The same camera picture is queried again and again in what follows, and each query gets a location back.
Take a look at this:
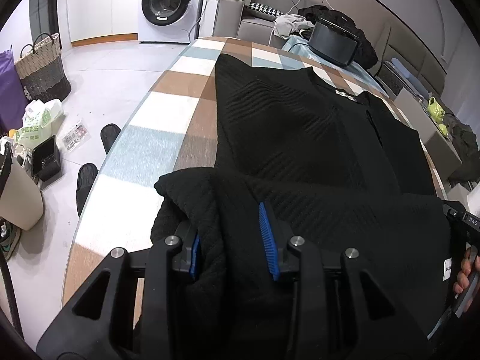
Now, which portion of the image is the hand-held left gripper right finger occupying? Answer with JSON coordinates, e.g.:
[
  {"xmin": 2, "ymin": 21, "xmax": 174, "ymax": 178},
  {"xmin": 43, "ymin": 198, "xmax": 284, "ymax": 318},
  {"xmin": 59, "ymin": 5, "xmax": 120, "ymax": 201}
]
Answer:
[{"xmin": 258, "ymin": 202, "xmax": 430, "ymax": 360}]

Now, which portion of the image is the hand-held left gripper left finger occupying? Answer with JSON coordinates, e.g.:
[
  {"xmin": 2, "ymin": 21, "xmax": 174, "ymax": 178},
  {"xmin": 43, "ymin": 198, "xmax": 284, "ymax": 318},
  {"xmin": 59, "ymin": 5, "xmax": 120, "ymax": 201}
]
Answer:
[{"xmin": 35, "ymin": 219, "xmax": 203, "ymax": 360}]

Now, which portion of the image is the black knit sweater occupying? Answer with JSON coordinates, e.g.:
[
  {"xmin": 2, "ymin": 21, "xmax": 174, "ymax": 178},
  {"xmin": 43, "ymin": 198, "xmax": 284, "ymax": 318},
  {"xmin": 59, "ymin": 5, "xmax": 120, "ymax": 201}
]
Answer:
[{"xmin": 150, "ymin": 53, "xmax": 452, "ymax": 360}]

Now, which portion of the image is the person's right hand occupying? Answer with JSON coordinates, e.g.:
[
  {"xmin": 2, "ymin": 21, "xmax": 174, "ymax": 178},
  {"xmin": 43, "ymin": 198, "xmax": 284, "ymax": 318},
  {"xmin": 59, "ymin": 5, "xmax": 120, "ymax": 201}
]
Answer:
[{"xmin": 452, "ymin": 247, "xmax": 480, "ymax": 295}]

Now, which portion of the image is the dark grey cloth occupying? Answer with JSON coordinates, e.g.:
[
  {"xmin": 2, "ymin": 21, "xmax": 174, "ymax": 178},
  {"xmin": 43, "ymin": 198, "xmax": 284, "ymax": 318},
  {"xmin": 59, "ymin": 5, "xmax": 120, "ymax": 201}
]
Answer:
[{"xmin": 448, "ymin": 114, "xmax": 480, "ymax": 192}]

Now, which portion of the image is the grey side table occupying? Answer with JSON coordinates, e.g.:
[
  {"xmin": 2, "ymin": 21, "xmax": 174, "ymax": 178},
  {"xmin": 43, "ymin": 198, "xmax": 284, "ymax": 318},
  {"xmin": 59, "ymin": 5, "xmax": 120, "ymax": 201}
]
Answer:
[{"xmin": 394, "ymin": 88, "xmax": 463, "ymax": 182}]

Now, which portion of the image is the green teapot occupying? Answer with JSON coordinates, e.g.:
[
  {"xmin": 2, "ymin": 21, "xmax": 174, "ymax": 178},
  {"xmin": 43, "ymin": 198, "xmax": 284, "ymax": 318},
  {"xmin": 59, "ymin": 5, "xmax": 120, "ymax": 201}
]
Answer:
[{"xmin": 427, "ymin": 97, "xmax": 446, "ymax": 122}]

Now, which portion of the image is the black slipper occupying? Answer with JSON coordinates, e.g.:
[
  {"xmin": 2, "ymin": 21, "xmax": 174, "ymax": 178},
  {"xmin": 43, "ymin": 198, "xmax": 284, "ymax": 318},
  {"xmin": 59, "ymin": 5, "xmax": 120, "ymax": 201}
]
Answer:
[
  {"xmin": 100, "ymin": 123, "xmax": 121, "ymax": 154},
  {"xmin": 76, "ymin": 163, "xmax": 99, "ymax": 216}
]

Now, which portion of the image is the checkered tablecloth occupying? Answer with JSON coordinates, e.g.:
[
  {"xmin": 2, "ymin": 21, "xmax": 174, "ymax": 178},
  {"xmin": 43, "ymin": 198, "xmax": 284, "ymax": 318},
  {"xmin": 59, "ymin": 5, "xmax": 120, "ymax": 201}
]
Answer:
[{"xmin": 62, "ymin": 35, "xmax": 447, "ymax": 308}]

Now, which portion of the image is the small clear packet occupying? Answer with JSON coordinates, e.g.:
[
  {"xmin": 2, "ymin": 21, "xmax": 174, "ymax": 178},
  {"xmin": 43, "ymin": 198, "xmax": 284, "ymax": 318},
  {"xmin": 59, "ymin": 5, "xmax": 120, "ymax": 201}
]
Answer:
[{"xmin": 60, "ymin": 120, "xmax": 90, "ymax": 151}]

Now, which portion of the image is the black box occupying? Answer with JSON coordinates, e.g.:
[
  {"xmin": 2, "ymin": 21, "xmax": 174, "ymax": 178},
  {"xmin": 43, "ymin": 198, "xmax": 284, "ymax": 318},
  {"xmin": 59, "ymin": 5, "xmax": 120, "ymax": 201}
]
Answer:
[{"xmin": 32, "ymin": 135, "xmax": 61, "ymax": 190}]

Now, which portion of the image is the white bin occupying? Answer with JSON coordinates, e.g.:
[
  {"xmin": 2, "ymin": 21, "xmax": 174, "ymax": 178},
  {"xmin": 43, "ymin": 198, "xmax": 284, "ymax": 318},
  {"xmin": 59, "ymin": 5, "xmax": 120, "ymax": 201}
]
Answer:
[{"xmin": 0, "ymin": 157, "xmax": 44, "ymax": 231}]

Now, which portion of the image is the sneaker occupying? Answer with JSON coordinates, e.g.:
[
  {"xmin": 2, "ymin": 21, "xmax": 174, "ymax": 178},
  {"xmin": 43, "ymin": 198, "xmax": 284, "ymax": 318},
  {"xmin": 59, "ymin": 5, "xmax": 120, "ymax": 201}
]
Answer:
[{"xmin": 0, "ymin": 217, "xmax": 21, "ymax": 259}]

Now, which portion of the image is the light blue cloth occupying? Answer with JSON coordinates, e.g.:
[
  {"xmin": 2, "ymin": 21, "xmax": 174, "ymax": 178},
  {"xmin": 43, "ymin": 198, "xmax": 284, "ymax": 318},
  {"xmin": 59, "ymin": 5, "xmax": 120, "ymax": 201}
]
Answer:
[{"xmin": 281, "ymin": 34, "xmax": 379, "ymax": 87}]

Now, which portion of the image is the white green plastic bag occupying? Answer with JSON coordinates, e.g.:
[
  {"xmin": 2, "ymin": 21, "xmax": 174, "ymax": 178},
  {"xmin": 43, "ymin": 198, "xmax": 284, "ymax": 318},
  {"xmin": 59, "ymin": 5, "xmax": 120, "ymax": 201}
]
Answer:
[{"xmin": 17, "ymin": 98, "xmax": 64, "ymax": 149}]

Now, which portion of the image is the beige crumpled garment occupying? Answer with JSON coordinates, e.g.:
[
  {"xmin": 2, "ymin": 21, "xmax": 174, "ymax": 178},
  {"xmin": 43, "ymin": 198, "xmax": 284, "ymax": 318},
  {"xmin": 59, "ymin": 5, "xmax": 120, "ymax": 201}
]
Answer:
[{"xmin": 273, "ymin": 14, "xmax": 316, "ymax": 40}]

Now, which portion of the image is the grey sofa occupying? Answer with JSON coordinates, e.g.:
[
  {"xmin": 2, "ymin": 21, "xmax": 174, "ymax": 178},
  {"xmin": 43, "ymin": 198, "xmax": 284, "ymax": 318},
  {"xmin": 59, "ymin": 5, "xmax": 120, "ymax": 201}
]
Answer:
[{"xmin": 213, "ymin": 0, "xmax": 312, "ymax": 49}]

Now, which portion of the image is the houndstooth pillow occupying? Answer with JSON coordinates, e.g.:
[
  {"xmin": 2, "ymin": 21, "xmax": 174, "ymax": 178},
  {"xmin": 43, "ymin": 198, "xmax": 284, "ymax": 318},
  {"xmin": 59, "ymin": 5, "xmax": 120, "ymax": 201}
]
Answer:
[{"xmin": 247, "ymin": 2, "xmax": 287, "ymax": 23}]

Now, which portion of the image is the woven laundry basket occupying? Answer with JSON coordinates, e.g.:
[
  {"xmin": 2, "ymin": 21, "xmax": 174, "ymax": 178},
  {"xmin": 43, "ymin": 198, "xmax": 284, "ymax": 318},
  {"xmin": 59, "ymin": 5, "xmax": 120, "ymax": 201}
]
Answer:
[{"xmin": 14, "ymin": 32, "xmax": 72, "ymax": 103}]

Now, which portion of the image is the purple bag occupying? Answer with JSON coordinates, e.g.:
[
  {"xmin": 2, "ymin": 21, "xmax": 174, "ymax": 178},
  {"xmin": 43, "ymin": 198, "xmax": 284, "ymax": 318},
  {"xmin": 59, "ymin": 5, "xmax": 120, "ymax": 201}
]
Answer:
[{"xmin": 0, "ymin": 45, "xmax": 29, "ymax": 132}]

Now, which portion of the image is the white washing machine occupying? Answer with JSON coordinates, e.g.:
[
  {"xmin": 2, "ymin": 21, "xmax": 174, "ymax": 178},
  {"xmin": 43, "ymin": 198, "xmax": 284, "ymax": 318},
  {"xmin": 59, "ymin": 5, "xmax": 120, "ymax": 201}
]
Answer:
[{"xmin": 138, "ymin": 0, "xmax": 209, "ymax": 44}]

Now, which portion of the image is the white floor cabinet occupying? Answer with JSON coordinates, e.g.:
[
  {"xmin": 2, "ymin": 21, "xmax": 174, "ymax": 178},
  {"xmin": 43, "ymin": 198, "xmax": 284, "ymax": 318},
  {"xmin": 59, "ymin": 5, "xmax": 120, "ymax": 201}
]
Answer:
[{"xmin": 65, "ymin": 0, "xmax": 145, "ymax": 47}]

